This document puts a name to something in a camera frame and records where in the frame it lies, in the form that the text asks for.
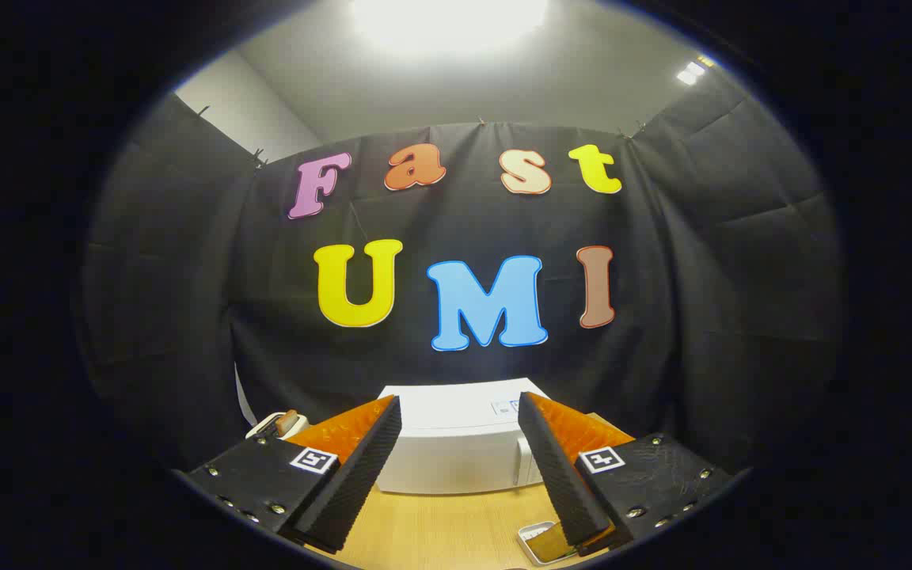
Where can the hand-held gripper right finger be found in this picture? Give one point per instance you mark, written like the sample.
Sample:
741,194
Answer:
563,475

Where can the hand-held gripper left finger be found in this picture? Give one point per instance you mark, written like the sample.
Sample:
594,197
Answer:
361,475

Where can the white microwave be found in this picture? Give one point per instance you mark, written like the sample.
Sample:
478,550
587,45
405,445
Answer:
448,443

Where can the toast slice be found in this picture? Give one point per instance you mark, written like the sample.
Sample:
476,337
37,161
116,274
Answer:
286,422

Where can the white toaster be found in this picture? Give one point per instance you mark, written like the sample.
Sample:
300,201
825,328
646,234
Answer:
262,427

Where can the black backdrop cloth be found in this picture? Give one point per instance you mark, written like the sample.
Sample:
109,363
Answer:
701,261

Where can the small ceiling light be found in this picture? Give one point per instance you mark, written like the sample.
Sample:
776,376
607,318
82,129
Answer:
692,73

